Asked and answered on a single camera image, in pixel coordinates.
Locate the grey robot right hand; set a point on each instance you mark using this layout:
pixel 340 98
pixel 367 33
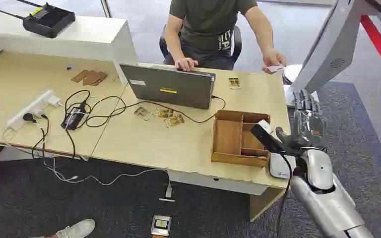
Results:
pixel 308 126

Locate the pale pink card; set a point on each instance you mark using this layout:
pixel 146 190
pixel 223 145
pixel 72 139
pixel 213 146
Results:
pixel 276 68

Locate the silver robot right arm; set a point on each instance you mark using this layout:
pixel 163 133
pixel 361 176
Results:
pixel 328 203

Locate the person's left hand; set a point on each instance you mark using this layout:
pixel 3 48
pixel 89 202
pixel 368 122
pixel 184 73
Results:
pixel 272 58

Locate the person's hand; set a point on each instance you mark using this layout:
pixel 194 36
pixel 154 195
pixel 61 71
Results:
pixel 272 58
pixel 186 63

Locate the wooden card box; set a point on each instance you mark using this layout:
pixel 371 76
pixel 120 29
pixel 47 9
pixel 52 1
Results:
pixel 228 138

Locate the person's right hand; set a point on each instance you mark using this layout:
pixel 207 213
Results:
pixel 186 63

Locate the person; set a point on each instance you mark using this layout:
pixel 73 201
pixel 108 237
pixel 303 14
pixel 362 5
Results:
pixel 210 23

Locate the grey laptop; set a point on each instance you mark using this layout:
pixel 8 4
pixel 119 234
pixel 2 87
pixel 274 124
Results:
pixel 170 87

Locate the small silver device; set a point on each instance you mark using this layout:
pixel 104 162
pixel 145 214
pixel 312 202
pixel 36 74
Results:
pixel 161 225

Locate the brown cardboard pieces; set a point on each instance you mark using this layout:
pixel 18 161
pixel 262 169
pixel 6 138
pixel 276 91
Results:
pixel 90 77

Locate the black power adapter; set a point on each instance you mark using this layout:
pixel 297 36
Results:
pixel 73 117

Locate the white raised desk shelf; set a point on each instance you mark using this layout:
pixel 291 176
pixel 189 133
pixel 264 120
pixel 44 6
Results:
pixel 78 39

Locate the person's white shoe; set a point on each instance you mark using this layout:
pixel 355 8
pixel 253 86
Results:
pixel 77 230

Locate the white power strip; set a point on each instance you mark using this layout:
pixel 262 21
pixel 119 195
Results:
pixel 32 108

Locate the black remote controller with antennas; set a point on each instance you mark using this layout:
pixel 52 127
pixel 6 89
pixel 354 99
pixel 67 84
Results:
pixel 47 20

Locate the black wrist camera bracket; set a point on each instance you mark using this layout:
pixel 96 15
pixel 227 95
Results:
pixel 267 138

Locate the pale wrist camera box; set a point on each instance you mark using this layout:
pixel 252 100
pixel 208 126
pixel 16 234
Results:
pixel 280 167

